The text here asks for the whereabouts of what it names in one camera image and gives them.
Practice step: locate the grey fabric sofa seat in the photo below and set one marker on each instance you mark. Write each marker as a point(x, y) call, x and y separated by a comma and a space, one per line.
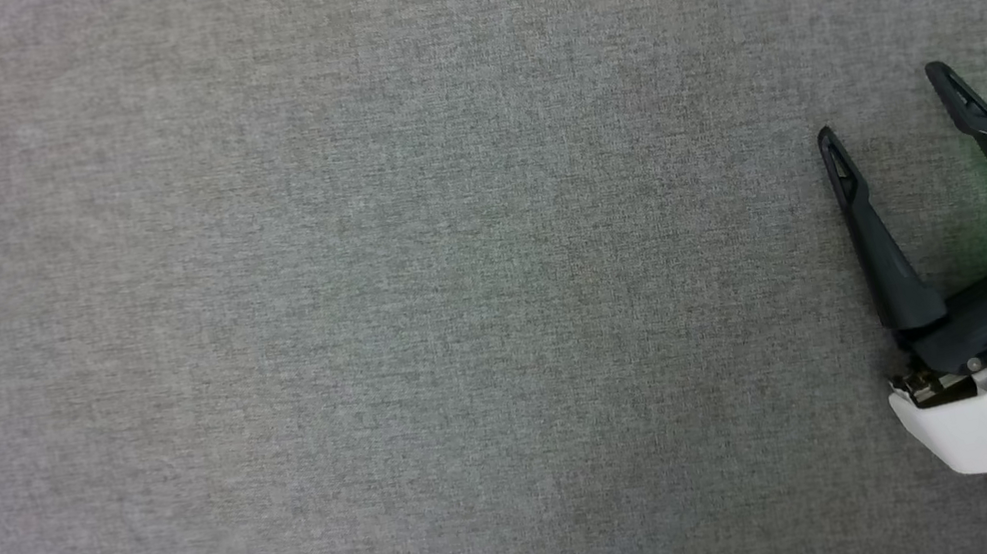
point(363, 341)

